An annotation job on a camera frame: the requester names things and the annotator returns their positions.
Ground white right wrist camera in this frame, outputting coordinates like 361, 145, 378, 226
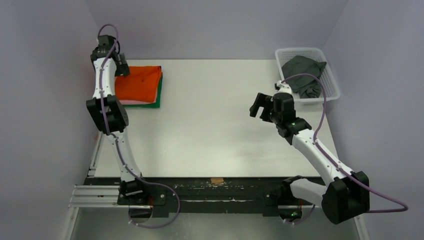
274, 80, 293, 95

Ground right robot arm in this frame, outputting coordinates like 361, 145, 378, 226
249, 92, 370, 224

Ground green folded t shirt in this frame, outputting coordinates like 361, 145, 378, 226
121, 73, 163, 109

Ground white plastic basket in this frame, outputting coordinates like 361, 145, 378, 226
274, 47, 341, 105

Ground pink folded t shirt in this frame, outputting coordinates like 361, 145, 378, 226
120, 100, 156, 105

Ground orange t shirt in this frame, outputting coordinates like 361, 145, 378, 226
114, 65, 161, 101

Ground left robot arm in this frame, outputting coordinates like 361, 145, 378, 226
86, 35, 149, 206

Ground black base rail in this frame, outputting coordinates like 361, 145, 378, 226
84, 176, 327, 220

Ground dark grey t shirt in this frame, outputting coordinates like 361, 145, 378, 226
281, 55, 327, 99

